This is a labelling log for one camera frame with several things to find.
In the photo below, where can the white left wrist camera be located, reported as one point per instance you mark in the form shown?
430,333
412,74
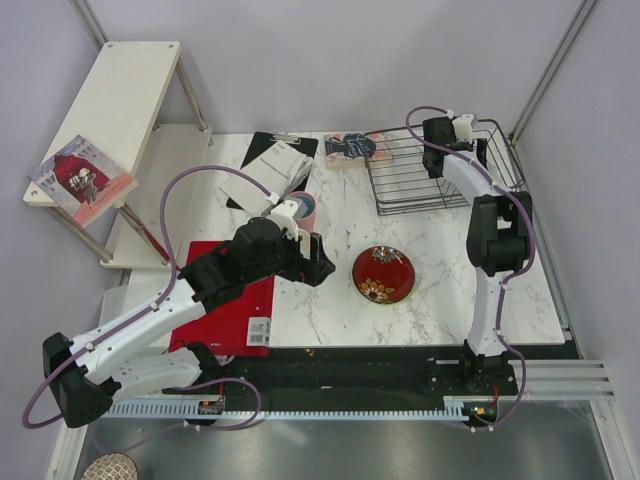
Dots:
283,216

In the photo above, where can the red illustrated book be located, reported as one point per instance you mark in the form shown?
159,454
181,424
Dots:
82,180

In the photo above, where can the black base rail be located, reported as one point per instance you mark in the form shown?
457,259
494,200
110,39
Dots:
355,376

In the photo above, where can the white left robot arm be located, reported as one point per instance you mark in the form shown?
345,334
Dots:
87,374

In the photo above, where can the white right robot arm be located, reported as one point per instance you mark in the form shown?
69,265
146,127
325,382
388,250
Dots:
500,244

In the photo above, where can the patterned round object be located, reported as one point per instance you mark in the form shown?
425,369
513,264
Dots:
112,466

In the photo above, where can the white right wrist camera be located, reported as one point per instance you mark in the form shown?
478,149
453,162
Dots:
463,125

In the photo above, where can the white paper booklet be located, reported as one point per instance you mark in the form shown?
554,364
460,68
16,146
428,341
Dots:
274,169

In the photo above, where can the red folder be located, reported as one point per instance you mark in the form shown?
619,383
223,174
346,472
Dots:
239,328

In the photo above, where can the pink plastic cup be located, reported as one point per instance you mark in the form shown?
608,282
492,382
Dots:
309,224

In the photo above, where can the white cable duct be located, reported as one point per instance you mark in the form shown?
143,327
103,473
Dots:
198,409

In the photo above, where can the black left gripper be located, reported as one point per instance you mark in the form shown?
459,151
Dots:
309,271

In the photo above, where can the black clipboard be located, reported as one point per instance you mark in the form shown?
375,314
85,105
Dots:
261,141

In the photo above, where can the white wooden shelf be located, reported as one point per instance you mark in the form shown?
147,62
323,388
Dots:
117,110

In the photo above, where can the black wire dish rack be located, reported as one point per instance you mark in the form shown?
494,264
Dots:
408,185

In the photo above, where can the green plate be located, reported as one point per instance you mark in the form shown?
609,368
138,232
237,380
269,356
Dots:
387,302

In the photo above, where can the blue pink book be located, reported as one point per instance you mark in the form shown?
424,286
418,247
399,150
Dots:
355,150

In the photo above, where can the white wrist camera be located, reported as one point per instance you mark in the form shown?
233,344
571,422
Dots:
283,216
463,125

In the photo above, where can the red floral bowl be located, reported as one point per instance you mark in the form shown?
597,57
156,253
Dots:
383,272

